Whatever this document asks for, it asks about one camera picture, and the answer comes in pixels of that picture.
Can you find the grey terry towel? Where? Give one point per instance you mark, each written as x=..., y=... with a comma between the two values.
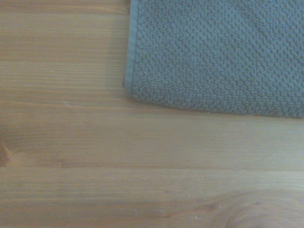
x=213, y=54

